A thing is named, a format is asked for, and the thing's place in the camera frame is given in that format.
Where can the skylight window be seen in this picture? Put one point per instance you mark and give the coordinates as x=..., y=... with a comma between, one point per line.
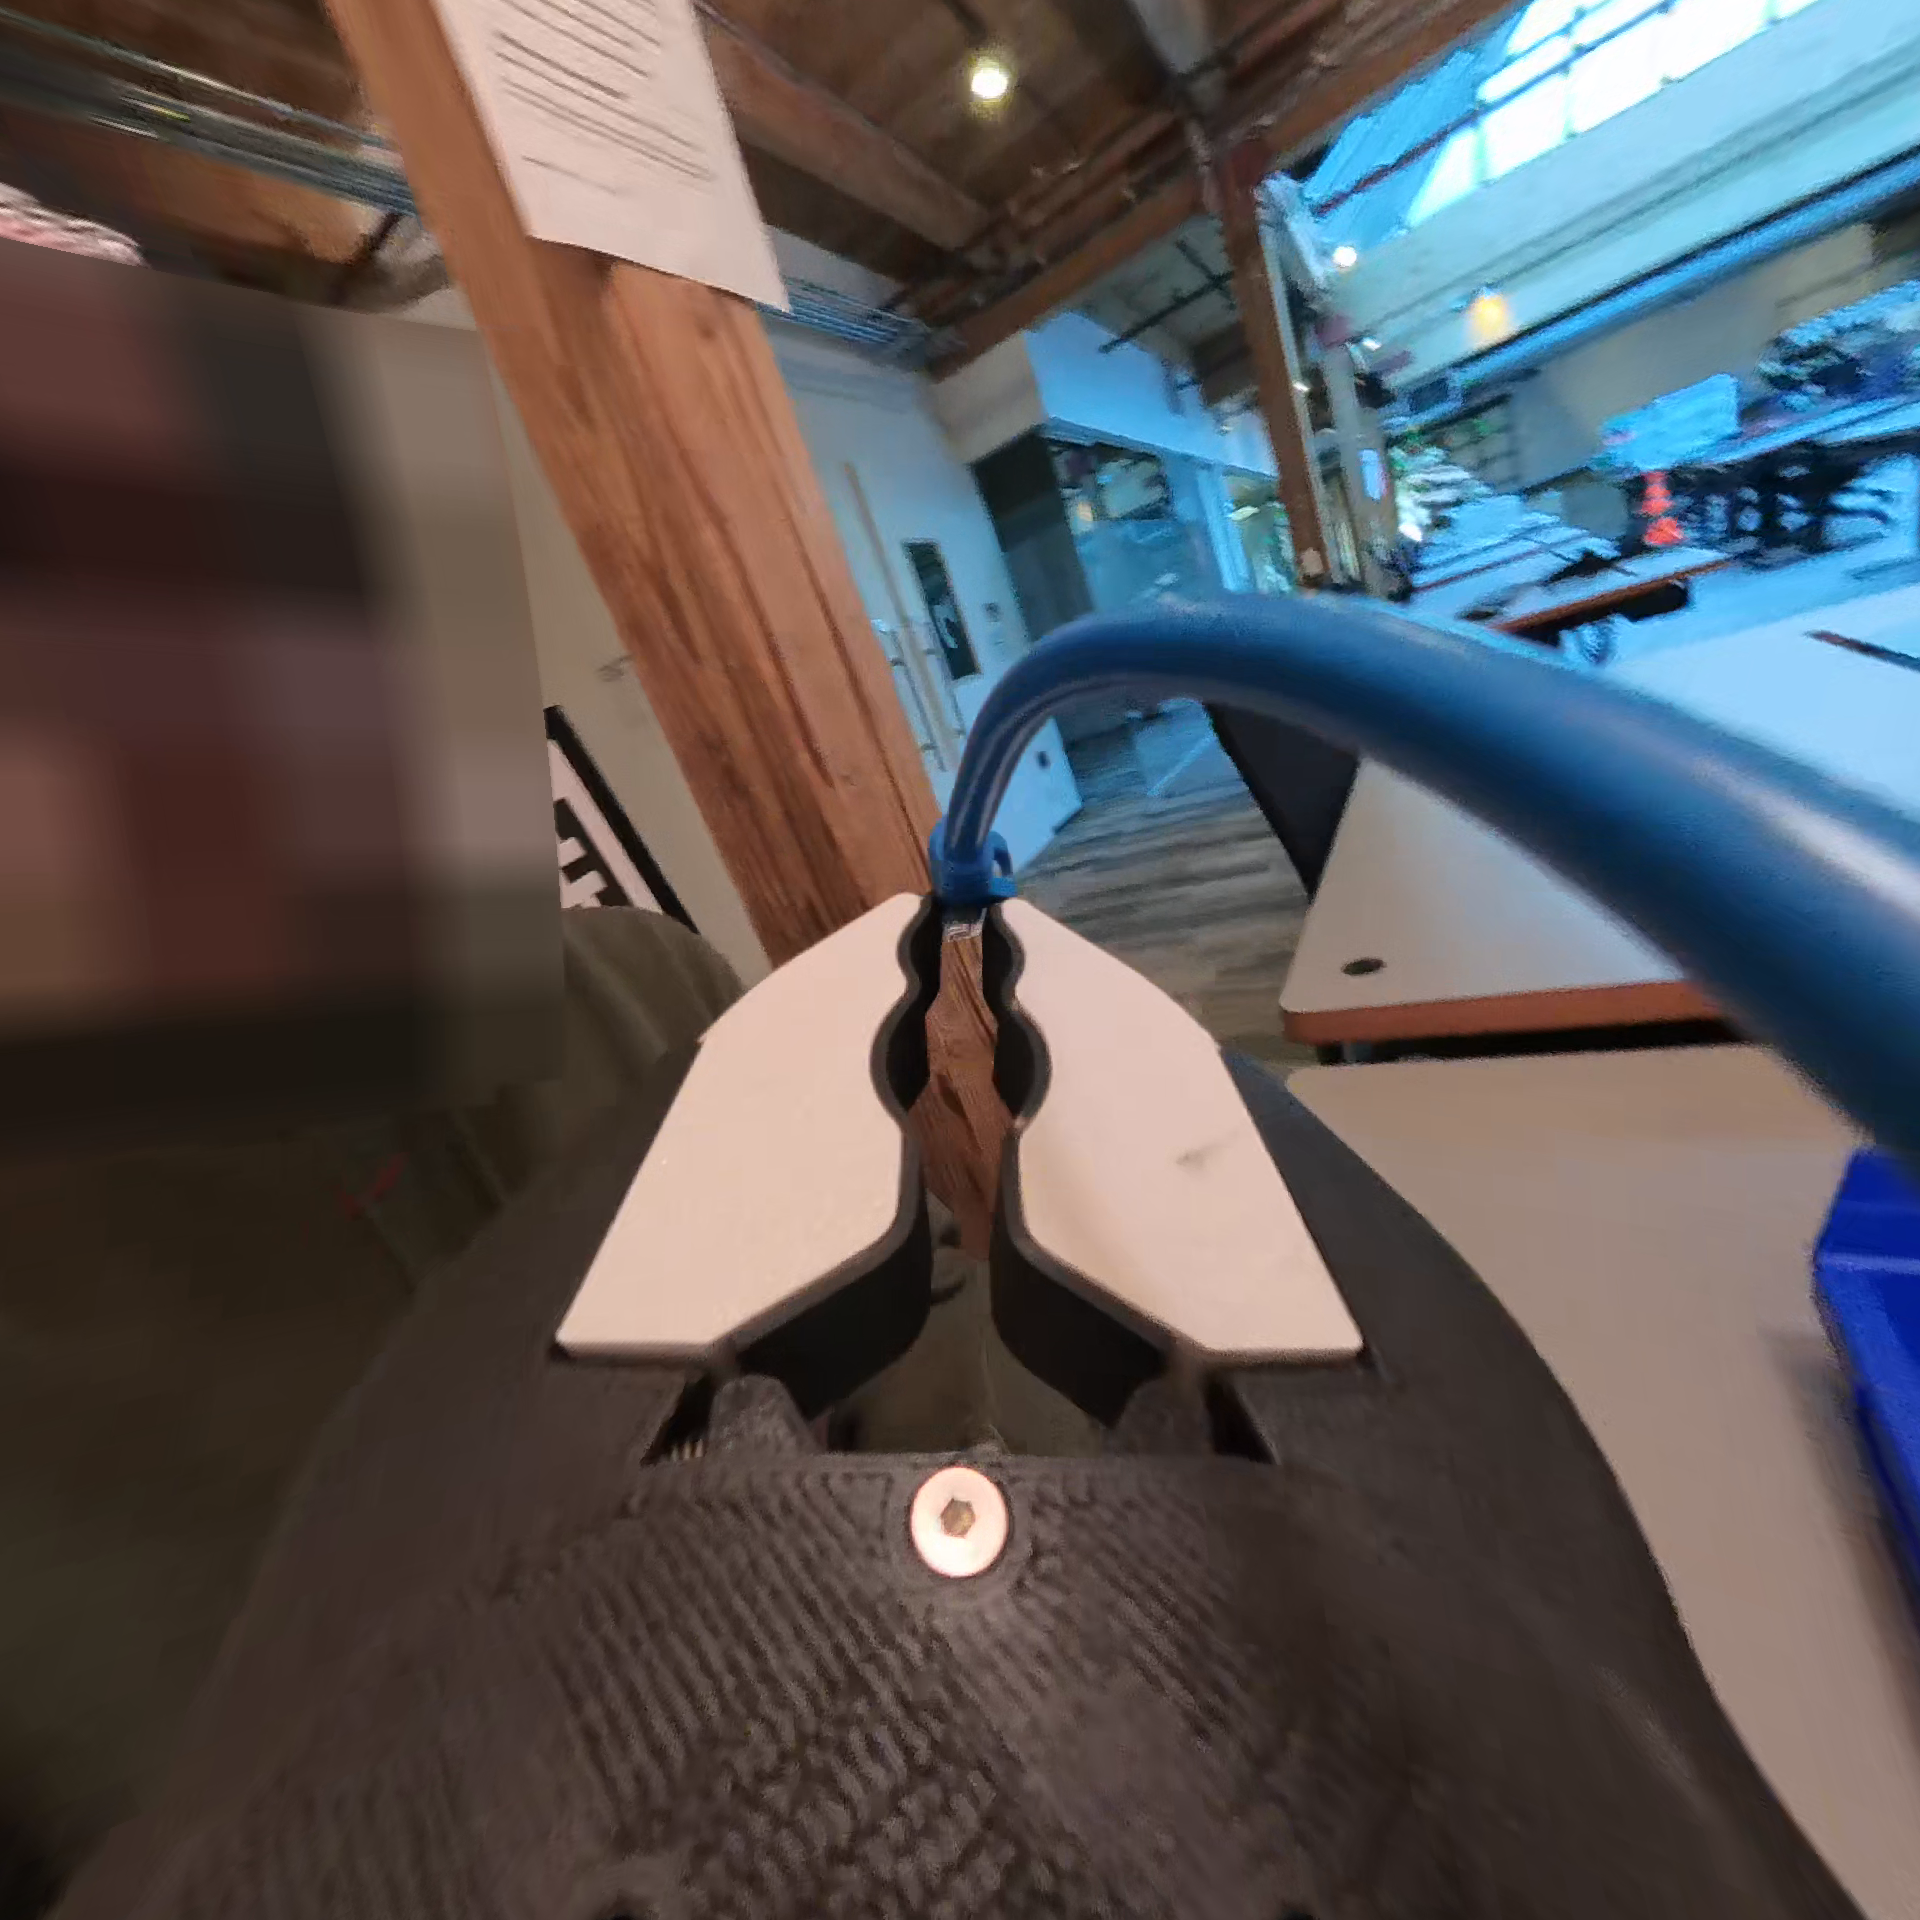
x=1575, y=75

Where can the person's olive clothing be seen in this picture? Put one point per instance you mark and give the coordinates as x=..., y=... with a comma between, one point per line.
x=645, y=989

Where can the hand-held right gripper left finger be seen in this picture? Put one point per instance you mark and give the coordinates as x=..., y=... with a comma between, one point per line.
x=750, y=1184

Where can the wooden post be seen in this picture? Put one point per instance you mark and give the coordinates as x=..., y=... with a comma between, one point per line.
x=676, y=523

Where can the grey desk with wooden edge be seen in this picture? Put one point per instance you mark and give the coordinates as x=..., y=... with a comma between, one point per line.
x=1442, y=901

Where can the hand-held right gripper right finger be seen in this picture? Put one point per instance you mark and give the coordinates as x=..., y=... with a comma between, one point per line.
x=1171, y=1184

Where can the black white tag sign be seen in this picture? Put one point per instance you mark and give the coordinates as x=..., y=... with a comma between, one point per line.
x=600, y=839

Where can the white notice sheet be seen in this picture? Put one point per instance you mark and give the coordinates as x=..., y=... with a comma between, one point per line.
x=600, y=136

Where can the blue plastic bin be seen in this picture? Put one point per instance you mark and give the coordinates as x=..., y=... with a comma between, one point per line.
x=1876, y=1320

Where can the orange traffic cone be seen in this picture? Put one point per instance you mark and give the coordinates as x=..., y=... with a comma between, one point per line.
x=1659, y=511

